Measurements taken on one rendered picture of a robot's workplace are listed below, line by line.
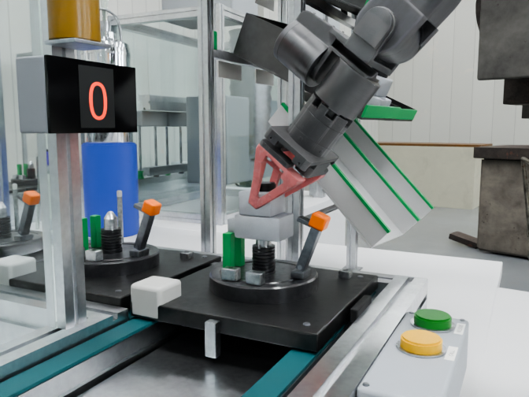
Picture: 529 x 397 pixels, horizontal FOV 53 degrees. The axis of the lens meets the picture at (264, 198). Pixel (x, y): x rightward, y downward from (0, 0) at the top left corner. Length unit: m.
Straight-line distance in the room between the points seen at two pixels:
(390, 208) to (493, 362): 0.31
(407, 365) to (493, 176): 4.80
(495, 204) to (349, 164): 4.35
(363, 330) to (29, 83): 0.41
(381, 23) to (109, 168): 1.10
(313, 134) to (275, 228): 0.12
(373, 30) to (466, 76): 10.89
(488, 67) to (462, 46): 6.60
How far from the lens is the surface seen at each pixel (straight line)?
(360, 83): 0.60
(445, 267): 1.29
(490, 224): 5.34
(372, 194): 0.98
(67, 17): 0.57
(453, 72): 11.53
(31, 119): 0.54
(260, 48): 0.94
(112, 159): 1.55
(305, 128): 0.62
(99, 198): 1.57
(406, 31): 0.58
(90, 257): 0.79
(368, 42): 0.58
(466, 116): 11.41
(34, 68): 0.54
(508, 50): 4.92
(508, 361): 0.83
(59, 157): 0.59
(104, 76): 0.58
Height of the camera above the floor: 1.18
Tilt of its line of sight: 8 degrees down
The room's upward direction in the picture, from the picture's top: straight up
